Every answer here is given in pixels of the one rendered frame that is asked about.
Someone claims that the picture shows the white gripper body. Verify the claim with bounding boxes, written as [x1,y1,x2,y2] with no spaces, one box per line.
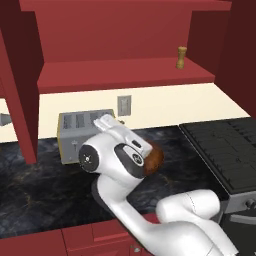
[93,113,130,136]

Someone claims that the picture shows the brown mixing bowl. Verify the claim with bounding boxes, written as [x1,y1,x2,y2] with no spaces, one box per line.
[142,139,165,177]

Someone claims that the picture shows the wooden shaker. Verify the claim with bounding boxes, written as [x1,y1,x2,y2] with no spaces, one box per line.
[175,45,188,70]

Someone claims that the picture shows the red base cabinet door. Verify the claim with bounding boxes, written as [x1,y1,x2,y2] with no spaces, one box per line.
[0,229,68,256]

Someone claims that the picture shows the grey toaster with yellow sides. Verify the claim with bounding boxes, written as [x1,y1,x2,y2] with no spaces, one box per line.
[56,108,116,165]

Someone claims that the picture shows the grey cone-shaped fixture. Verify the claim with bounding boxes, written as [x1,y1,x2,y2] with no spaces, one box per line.
[0,113,13,128]

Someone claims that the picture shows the red drawer front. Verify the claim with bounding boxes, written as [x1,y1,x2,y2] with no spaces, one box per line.
[61,218,135,256]

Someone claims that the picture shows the black hob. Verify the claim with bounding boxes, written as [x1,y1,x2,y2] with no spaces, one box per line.
[178,116,256,215]

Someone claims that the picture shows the dark hob knob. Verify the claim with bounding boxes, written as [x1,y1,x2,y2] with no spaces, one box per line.
[245,198,256,210]

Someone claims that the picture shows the grey wall outlet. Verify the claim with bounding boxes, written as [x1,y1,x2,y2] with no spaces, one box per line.
[117,95,133,117]

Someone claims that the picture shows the red open wall cabinet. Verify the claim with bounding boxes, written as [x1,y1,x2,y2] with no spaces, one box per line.
[18,0,232,95]

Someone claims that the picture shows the grey oven handle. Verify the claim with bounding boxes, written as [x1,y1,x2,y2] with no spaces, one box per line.
[229,213,256,226]

